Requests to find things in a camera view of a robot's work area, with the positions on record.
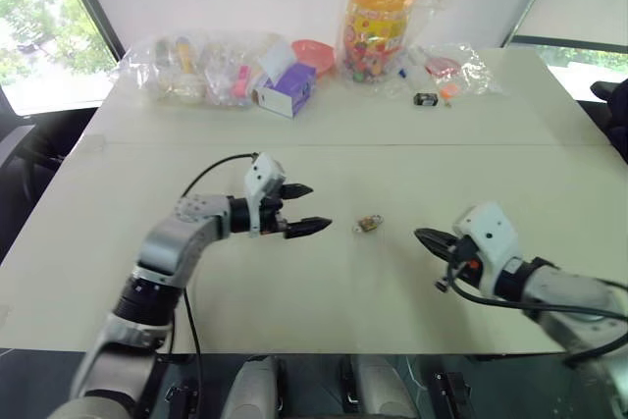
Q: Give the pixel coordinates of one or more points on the candy jar with orange lid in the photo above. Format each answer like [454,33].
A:
[375,26]

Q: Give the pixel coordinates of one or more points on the small clear bag of items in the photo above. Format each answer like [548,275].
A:
[471,70]

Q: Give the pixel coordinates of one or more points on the purple and white carton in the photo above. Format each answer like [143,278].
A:
[287,90]

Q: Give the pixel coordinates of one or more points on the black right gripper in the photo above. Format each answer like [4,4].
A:
[473,277]

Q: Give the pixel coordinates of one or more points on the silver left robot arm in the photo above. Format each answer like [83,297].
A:
[176,242]

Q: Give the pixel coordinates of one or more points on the grey rounded robot leg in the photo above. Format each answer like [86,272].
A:
[380,389]
[255,389]

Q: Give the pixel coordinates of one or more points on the pink item in bag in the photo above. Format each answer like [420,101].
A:
[240,81]

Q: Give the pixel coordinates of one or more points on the red item in bag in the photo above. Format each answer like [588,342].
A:
[441,67]

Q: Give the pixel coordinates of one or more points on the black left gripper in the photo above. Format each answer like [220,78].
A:
[269,218]

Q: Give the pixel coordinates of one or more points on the small bottle with blue cap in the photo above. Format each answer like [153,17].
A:
[409,73]

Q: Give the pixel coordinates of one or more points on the black office chair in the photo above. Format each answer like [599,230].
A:
[613,110]

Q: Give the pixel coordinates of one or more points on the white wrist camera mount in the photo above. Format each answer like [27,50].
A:
[490,232]
[262,173]

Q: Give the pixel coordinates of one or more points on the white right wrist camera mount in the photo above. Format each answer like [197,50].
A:
[490,232]

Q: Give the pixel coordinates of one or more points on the large clear bag of items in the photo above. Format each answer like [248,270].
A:
[162,75]

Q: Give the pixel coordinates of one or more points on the small black box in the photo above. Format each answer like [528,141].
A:
[426,99]

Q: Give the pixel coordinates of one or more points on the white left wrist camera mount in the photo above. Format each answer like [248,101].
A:
[262,173]

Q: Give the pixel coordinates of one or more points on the small wrapped candy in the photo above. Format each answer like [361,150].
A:
[372,222]

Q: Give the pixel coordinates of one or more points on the pink plastic bowl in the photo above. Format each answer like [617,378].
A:
[314,53]

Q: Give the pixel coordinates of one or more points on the white box in bag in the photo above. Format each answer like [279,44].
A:
[276,58]

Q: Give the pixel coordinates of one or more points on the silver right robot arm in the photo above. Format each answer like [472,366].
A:
[579,296]

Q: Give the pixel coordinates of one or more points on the black bracket under table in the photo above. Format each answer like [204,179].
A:
[181,399]
[451,397]

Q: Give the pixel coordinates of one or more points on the small orange block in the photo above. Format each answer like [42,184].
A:
[448,92]

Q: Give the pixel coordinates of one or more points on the yellow bottle in bag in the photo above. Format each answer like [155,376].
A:
[186,56]

